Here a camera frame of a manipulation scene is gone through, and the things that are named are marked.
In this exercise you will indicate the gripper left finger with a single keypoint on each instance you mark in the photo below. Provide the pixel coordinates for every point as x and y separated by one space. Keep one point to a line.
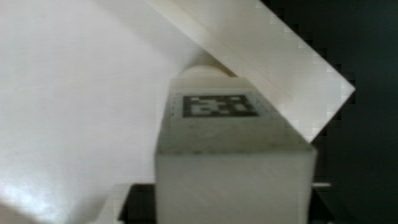
129 208

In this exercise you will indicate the white square tabletop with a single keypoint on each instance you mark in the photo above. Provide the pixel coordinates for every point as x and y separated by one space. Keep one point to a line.
92 53

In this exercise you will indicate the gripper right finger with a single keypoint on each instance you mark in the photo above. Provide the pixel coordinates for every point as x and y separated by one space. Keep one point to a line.
328 210

